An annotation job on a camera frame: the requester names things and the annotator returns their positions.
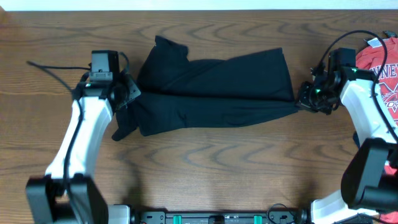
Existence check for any red printed t-shirt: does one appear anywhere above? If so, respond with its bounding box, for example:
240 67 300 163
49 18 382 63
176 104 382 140
355 36 398 224

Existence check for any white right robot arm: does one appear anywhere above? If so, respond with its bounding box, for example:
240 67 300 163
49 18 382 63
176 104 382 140
296 66 397 223

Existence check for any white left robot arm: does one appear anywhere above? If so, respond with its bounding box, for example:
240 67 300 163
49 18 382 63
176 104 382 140
25 74 141 223

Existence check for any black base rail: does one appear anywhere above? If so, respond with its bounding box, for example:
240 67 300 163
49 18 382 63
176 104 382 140
139 211 296 224

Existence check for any black polo shirt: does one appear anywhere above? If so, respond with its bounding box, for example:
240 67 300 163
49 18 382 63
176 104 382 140
112 36 298 141

